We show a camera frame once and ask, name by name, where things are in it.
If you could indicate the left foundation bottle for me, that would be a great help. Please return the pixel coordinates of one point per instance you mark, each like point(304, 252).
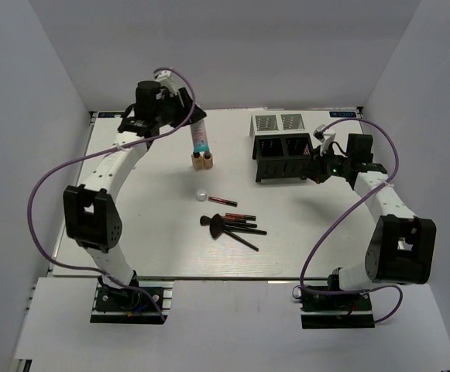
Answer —
point(197, 161)

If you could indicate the pink teal cosmetic tube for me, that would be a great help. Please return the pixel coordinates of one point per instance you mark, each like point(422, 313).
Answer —
point(199, 137)

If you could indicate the red black lip gloss tube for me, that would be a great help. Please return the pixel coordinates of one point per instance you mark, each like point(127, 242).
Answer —
point(223, 201)

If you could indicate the white jar cap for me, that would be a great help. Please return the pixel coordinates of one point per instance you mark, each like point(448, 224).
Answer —
point(201, 195)

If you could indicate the black round makeup brush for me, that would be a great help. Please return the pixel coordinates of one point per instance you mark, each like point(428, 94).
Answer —
point(206, 221)

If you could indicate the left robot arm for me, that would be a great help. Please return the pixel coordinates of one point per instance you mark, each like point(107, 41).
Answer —
point(91, 216)

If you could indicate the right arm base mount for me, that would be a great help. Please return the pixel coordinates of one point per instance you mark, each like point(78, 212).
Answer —
point(323, 311)

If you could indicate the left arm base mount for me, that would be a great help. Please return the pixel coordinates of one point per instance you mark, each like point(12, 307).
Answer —
point(117, 306)

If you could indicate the black metal organizer rack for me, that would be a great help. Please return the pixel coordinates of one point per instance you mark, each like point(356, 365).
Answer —
point(282, 156)

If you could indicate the foundation bottle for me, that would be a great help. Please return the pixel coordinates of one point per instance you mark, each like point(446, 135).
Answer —
point(197, 161)
point(208, 160)

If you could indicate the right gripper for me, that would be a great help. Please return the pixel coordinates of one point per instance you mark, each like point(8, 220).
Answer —
point(314, 170)

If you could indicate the black fan makeup brush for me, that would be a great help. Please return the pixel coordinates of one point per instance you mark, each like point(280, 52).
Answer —
point(217, 229)

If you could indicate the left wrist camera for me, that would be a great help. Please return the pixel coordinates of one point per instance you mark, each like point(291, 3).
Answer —
point(165, 78)

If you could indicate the right foundation bottle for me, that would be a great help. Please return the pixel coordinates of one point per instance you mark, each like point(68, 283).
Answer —
point(208, 160)

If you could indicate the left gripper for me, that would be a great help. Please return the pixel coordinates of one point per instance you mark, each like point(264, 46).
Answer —
point(176, 98)

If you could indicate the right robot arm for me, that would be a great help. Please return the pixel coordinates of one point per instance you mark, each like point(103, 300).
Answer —
point(402, 245)

